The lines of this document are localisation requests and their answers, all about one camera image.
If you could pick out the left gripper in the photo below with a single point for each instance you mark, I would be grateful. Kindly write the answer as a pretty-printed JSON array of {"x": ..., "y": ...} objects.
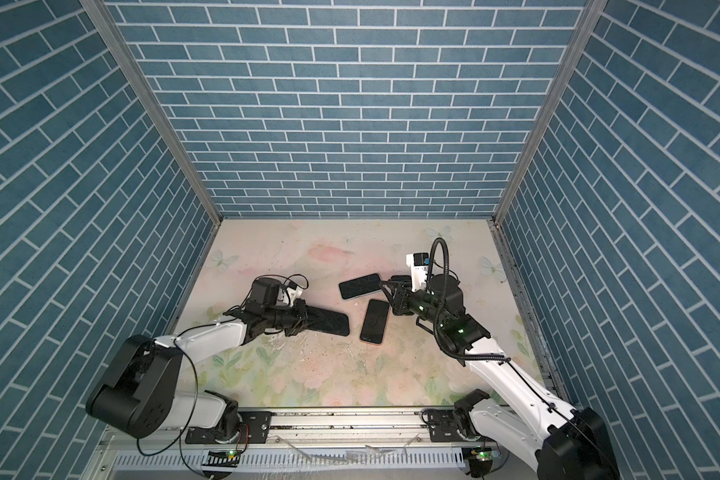
[{"x": 299, "y": 307}]

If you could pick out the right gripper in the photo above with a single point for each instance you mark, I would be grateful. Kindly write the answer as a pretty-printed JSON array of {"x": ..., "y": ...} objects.
[{"x": 402, "y": 299}]

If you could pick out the black phone case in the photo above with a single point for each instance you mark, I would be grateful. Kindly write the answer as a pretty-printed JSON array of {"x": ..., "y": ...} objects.
[
  {"x": 327, "y": 321},
  {"x": 401, "y": 279}
]

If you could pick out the black phone purple edge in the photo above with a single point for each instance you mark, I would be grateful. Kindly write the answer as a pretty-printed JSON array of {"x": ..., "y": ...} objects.
[{"x": 360, "y": 286}]

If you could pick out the pink phone case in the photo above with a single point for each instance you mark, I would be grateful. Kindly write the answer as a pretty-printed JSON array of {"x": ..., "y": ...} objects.
[{"x": 375, "y": 321}]

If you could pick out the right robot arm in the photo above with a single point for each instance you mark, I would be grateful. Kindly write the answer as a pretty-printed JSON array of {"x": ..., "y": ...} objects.
[{"x": 461, "y": 337}]

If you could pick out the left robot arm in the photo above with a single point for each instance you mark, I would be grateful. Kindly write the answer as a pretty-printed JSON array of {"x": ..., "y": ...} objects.
[{"x": 139, "y": 392}]

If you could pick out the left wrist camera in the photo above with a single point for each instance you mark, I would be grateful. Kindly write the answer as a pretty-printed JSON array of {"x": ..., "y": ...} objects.
[{"x": 270, "y": 291}]

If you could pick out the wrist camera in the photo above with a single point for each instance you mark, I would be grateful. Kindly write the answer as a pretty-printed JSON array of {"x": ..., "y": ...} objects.
[
  {"x": 270, "y": 291},
  {"x": 419, "y": 265}
]

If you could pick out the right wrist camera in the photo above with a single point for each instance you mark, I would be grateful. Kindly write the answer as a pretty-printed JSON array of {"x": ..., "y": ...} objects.
[{"x": 419, "y": 265}]

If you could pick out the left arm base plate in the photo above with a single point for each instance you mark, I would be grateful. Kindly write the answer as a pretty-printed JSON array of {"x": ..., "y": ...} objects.
[{"x": 248, "y": 427}]

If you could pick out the aluminium front rail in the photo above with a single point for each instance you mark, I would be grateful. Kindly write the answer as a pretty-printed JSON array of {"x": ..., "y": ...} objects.
[{"x": 339, "y": 425}]

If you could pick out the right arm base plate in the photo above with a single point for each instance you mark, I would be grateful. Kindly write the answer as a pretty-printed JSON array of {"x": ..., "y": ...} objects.
[{"x": 456, "y": 426}]

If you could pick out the white slotted cable duct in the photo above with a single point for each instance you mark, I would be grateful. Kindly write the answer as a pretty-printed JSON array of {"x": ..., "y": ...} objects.
[{"x": 288, "y": 460}]

